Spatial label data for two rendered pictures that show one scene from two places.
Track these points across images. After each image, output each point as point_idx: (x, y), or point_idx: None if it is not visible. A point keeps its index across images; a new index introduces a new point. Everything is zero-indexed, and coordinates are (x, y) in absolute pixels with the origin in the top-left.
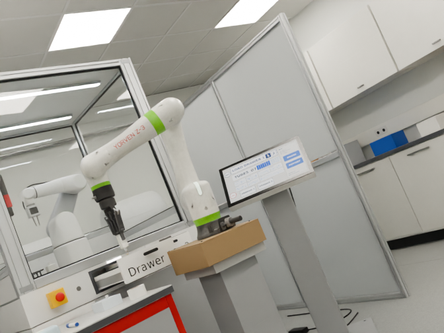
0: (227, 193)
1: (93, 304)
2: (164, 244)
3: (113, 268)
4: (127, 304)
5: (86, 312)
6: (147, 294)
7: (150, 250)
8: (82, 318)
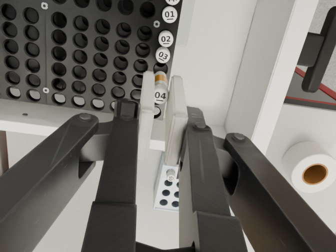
0: None
1: (172, 211)
2: None
3: (65, 106)
4: (328, 211)
5: (10, 146)
6: (334, 157)
7: (329, 56)
8: (136, 212)
